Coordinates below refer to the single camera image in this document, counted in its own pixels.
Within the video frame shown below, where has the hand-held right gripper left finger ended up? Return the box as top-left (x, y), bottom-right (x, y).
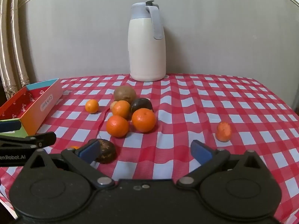
top-left (22, 140), bottom-right (115, 189)

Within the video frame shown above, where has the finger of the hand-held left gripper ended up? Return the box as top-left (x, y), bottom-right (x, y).
top-left (0, 119), bottom-right (22, 133)
top-left (0, 132), bottom-right (57, 150)

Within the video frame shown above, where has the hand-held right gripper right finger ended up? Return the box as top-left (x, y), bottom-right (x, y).
top-left (176, 140), bottom-right (267, 189)

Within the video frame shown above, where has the dark brown rough fruit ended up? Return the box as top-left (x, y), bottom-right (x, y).
top-left (87, 139), bottom-right (116, 164)

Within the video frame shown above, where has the colourful cardboard box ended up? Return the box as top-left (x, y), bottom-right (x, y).
top-left (0, 78), bottom-right (64, 139)

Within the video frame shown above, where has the red strawberry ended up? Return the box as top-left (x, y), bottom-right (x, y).
top-left (215, 121), bottom-right (232, 142)

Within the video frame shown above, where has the small orange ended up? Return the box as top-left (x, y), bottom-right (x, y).
top-left (85, 99), bottom-right (99, 114)

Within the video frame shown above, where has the large orange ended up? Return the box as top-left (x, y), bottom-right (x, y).
top-left (132, 109), bottom-right (157, 133)

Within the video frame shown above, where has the brown kiwi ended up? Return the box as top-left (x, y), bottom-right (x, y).
top-left (114, 85), bottom-right (137, 103)

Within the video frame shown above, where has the dark purple passion fruit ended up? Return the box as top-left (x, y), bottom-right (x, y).
top-left (130, 98), bottom-right (153, 114)

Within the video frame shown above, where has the red white checkered tablecloth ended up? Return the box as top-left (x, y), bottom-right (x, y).
top-left (0, 73), bottom-right (299, 224)

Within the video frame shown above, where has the white thermos jug grey lid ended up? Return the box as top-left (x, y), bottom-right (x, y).
top-left (128, 0), bottom-right (167, 82)

